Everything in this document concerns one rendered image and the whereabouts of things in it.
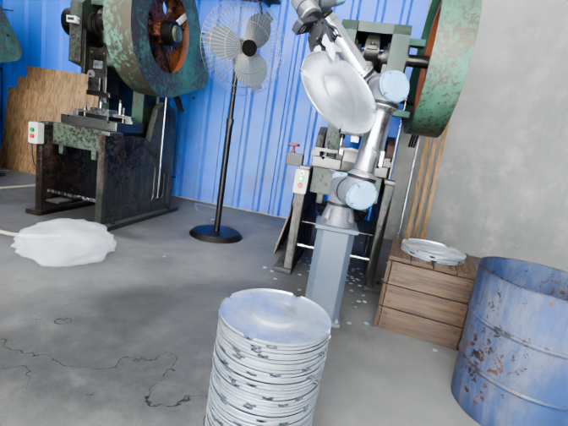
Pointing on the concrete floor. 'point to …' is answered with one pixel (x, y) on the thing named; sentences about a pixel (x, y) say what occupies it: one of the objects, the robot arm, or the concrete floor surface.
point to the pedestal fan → (240, 57)
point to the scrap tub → (515, 346)
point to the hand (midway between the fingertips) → (329, 58)
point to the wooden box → (425, 297)
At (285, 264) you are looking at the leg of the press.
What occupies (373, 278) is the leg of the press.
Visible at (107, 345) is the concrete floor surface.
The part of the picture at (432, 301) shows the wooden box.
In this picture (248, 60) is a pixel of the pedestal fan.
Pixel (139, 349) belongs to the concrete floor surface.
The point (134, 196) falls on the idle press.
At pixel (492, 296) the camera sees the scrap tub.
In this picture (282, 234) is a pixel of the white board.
